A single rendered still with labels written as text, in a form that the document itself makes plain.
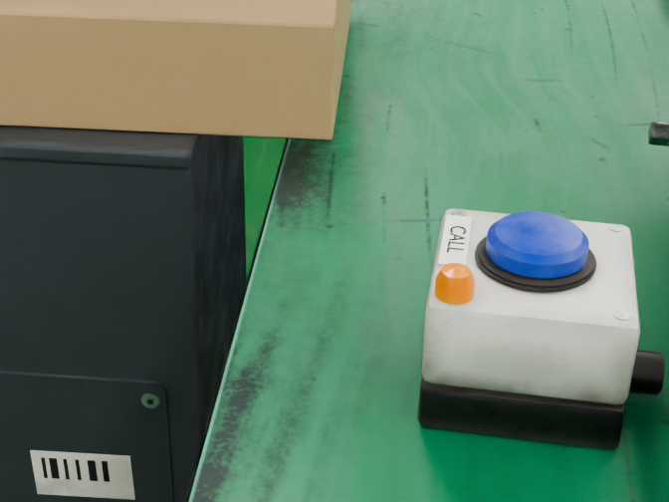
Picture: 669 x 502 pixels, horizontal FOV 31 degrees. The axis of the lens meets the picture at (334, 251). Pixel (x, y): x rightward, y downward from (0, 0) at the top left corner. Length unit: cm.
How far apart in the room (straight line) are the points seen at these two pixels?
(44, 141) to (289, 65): 15
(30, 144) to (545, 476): 38
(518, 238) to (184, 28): 29
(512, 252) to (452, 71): 36
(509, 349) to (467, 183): 22
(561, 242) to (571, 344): 4
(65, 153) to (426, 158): 21
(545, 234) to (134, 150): 31
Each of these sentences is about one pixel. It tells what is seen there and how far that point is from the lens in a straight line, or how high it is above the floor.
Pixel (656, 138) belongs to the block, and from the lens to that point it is 63.
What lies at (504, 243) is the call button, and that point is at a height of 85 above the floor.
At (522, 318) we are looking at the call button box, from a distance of 45.
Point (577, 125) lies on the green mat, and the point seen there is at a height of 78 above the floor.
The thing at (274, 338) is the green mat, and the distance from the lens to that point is 53.
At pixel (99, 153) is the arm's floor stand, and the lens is 71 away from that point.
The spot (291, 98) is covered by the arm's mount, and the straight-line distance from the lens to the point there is 70.
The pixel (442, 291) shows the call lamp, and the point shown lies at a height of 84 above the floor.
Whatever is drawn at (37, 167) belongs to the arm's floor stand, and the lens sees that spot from 73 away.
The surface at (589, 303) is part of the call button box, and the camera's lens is 46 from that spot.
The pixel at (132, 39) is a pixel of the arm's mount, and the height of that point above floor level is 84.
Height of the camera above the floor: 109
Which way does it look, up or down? 31 degrees down
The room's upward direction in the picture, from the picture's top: 1 degrees clockwise
